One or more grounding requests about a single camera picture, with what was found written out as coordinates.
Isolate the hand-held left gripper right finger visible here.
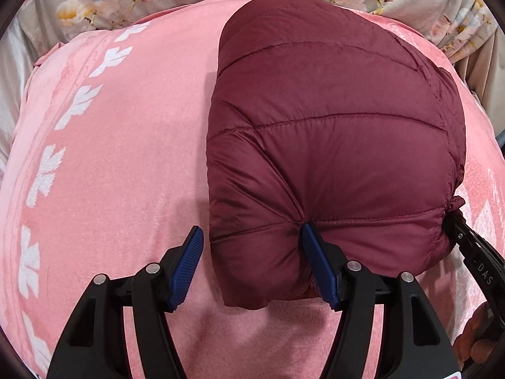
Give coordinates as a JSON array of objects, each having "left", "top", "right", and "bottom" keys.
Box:
[{"left": 300, "top": 222, "right": 460, "bottom": 379}]

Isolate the pink printed blanket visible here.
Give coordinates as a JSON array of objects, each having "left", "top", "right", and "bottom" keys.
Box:
[{"left": 0, "top": 2, "right": 505, "bottom": 379}]

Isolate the beige curtain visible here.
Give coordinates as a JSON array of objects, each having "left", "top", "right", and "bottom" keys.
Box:
[{"left": 454, "top": 27, "right": 502, "bottom": 101}]

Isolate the maroon puffer jacket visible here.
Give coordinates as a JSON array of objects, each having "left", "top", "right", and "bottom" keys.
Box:
[{"left": 205, "top": 0, "right": 468, "bottom": 309}]

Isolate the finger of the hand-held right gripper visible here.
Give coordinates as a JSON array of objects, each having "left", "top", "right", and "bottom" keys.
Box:
[{"left": 444, "top": 210, "right": 480, "bottom": 253}]

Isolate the person's right hand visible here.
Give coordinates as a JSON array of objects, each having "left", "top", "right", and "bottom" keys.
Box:
[{"left": 452, "top": 302, "right": 495, "bottom": 364}]

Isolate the white curtain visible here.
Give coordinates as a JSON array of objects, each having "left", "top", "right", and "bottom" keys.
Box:
[{"left": 0, "top": 20, "right": 38, "bottom": 159}]

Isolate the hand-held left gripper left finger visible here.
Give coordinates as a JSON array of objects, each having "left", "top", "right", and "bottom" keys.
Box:
[{"left": 46, "top": 225, "right": 205, "bottom": 379}]

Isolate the grey floral bed sheet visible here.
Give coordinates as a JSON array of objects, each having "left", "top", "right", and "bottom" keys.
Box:
[{"left": 33, "top": 0, "right": 498, "bottom": 64}]

